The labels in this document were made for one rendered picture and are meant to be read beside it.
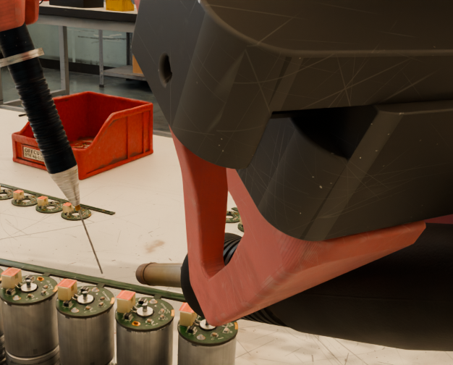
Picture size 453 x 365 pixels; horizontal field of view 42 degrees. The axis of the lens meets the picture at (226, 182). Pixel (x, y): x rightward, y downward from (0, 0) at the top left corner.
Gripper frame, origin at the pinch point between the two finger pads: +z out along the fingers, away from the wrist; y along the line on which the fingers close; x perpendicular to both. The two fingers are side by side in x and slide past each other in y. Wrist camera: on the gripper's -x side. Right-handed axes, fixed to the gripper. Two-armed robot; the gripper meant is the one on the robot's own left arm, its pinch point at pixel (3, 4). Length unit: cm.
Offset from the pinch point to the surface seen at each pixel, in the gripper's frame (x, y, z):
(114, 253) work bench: 6.2, 17.9, 17.5
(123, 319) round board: -0.3, 0.2, 12.9
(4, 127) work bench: 28, 51, 11
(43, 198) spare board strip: 13.8, 25.7, 14.4
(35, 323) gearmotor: 3.9, 1.0, 12.8
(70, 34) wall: 183, 534, 8
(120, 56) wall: 138, 515, 38
